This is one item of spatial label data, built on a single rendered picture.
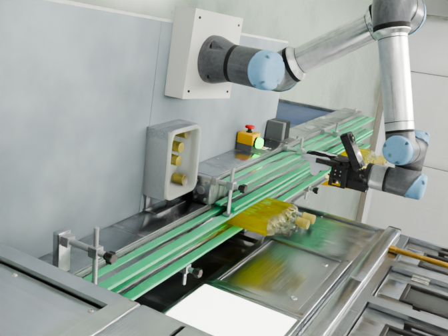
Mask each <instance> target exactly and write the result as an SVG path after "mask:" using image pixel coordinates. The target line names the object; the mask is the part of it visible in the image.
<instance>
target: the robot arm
mask: <svg viewBox="0 0 448 336"><path fill-rule="evenodd" d="M425 18H426V7H425V4H424V2H423V0H373V2H372V4H371V5H370V6H368V8H367V11H366V13H365V14H363V15H361V16H359V17H357V18H355V19H353V20H351V21H349V22H347V23H345V24H343V25H341V26H339V27H337V28H335V29H333V30H331V31H329V32H327V33H325V34H323V35H321V36H319V37H317V38H315V39H313V40H311V41H309V42H307V43H305V44H303V45H301V46H299V47H297V48H294V47H291V46H288V47H286V48H284V49H282V50H280V51H278V52H274V51H271V50H263V49H256V48H252V47H246V46H242V45H236V44H234V43H232V42H231V41H229V40H228V39H226V38H224V37H222V36H219V35H211V36H209V37H208V38H206V40H205V41H204V42H203V44H202V46H201V48H200V51H199V55H198V60H197V68H198V72H199V76H200V78H201V79H202V80H203V81H204V82H206V83H211V84H216V83H224V82H231V83H236V84H240V85H244V86H248V87H253V88H257V89H259V90H263V91H270V90H271V91H274V92H284V91H288V90H290V89H292V88H294V86H296V84H297V83H298V82H300V81H302V80H304V78H305V76H306V74H307V73H308V72H310V71H312V70H314V69H316V68H318V67H321V66H323V65H325V64H327V63H330V62H332V61H334V60H336V59H338V58H340V57H342V56H344V55H346V54H348V53H351V52H353V51H355V50H357V49H360V48H362V47H364V46H366V45H368V44H370V43H372V42H374V41H378V48H379V65H380V74H381V91H382V100H383V116H384V126H385V142H384V144H383V148H382V152H383V156H384V158H385V159H386V160H387V161H388V162H390V163H392V164H394V165H395V167H388V166H385V165H380V164H374V163H369V164H368V165H367V167H366V168H364V166H365V163H364V161H363V158H362V156H361V153H360V151H359V148H358V146H357V143H356V140H355V137H354V135H353V133H352V132H351V131H349V132H346V133H344V134H342V135H341V136H340V138H341V142H342V144H343V146H344V148H345V151H346V153H347V156H343V155H339V154H335V153H329V152H324V151H310V152H308V154H305V155H302V156H301V158H303V159H306V160H308V161H309V165H310V172H311V174H312V175H317V174H318V173H319V172H320V171H324V170H325V171H327V170H329V168H330V167H331V171H330V173H329V181H328V185H331V186H334V187H339V188H342V189H345V188H349V189H354V190H356V191H361V192H364V193H365V192H366V191H368V190H369V188H370V189H375V190H378V191H383V192H386V193H391V194H394V195H398V196H402V197H404V198H410V199H416V200H420V199H421V198H422V197H423V195H424V193H425V190H426V186H427V180H428V178H427V176H426V175H424V174H422V168H423V163H424V160H425V155H426V152H427V148H428V146H429V138H430V134H429V133H428V132H425V131H420V130H416V129H415V124H414V115H413V98H412V89H411V72H410V63H409V46H408V37H407V36H408V35H412V34H414V33H415V32H417V31H418V30H419V29H420V28H421V27H422V25H423V24H424V22H425ZM362 168H363V169H362ZM336 182H338V183H339V184H340V186H337V185H332V183H336Z"/></svg>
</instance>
